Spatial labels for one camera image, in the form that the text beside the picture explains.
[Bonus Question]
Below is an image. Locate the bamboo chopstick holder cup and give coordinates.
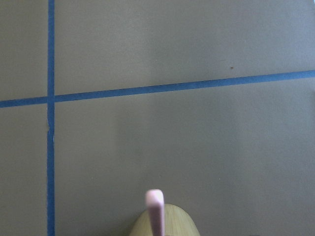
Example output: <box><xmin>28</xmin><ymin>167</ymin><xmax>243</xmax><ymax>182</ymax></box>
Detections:
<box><xmin>129</xmin><ymin>204</ymin><xmax>200</xmax><ymax>236</ymax></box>

